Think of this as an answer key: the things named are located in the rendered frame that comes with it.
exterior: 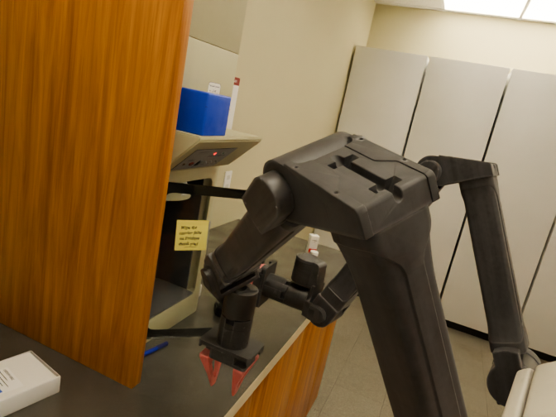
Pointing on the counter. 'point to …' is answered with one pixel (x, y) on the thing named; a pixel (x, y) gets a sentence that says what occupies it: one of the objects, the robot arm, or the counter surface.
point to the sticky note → (191, 235)
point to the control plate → (204, 158)
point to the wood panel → (87, 170)
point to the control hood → (232, 138)
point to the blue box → (203, 112)
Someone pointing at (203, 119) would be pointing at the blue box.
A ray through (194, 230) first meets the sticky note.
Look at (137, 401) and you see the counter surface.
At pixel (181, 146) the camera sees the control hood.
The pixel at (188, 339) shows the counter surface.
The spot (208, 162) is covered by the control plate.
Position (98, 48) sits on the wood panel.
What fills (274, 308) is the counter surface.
